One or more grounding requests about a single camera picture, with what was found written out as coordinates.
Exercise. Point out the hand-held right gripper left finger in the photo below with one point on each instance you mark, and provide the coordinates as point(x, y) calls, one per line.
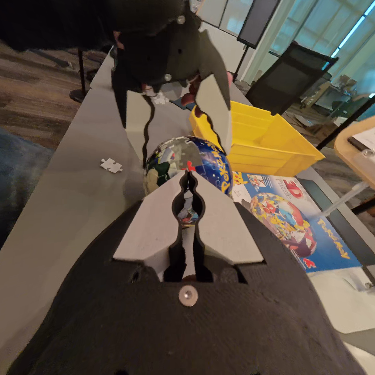
point(146, 231)

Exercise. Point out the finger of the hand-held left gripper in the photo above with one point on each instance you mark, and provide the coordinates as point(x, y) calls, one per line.
point(123, 96)
point(216, 111)

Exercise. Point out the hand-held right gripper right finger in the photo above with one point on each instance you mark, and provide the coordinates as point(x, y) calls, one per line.
point(225, 234)

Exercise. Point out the colourful puzzle ball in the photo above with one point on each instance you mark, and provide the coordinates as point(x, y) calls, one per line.
point(211, 158)

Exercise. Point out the red puzzle piece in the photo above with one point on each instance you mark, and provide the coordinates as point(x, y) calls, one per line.
point(192, 167)

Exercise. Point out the white puzzle piece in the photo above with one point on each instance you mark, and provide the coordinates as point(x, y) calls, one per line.
point(111, 165)
point(160, 99)

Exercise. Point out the blue puzzle box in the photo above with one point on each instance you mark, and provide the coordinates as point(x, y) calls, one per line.
point(322, 234)

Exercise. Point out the person's left hand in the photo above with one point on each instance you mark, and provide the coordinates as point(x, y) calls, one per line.
point(192, 93)

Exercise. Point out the blue mat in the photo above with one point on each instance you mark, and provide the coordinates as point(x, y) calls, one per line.
point(179, 104)

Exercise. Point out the black floor stand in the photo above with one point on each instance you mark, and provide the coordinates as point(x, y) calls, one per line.
point(80, 88)

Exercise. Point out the yellow plastic bin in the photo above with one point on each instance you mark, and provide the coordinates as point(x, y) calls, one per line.
point(263, 140)

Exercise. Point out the black mesh chair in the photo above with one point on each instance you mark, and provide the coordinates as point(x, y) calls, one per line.
point(287, 82)

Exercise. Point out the black display board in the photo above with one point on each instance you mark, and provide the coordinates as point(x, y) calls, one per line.
point(260, 20)

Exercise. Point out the round wooden table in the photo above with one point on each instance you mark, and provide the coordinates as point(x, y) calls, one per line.
point(342, 149)

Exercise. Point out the blue rug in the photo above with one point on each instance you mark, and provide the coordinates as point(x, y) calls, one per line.
point(17, 181)

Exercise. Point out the white mat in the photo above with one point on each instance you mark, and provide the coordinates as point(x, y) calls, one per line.
point(345, 301)

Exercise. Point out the white paper sign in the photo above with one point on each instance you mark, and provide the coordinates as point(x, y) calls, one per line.
point(364, 137)

